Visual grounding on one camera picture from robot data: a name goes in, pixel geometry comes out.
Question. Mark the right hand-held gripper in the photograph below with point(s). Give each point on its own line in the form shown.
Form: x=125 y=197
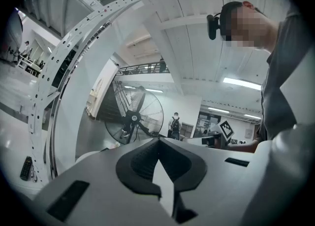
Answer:
x=221 y=134

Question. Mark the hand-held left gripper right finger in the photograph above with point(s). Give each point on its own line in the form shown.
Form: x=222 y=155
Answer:
x=182 y=168

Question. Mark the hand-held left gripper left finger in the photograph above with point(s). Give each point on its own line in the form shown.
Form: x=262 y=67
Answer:
x=137 y=168

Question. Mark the person's right forearm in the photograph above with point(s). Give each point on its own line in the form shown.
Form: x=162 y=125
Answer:
x=243 y=147

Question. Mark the ceiling light strip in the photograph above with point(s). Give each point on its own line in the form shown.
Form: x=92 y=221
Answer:
x=218 y=109
x=242 y=83
x=252 y=116

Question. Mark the large black floor fan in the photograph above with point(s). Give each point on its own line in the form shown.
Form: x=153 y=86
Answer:
x=134 y=118

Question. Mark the dark staircase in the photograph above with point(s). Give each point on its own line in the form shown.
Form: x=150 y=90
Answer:
x=110 y=106

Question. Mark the person's grey shirt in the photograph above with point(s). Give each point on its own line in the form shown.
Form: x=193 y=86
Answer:
x=278 y=84

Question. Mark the black balcony railing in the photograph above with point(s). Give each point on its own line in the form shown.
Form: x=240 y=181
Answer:
x=140 y=68

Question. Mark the person's head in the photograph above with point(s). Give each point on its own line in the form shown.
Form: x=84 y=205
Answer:
x=246 y=28

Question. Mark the black remote control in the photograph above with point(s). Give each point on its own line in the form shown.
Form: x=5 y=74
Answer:
x=26 y=168

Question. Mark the black head-mounted camera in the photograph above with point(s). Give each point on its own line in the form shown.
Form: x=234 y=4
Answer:
x=212 y=29

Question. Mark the white perforated shelf frame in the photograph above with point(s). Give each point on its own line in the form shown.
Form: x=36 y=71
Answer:
x=49 y=72

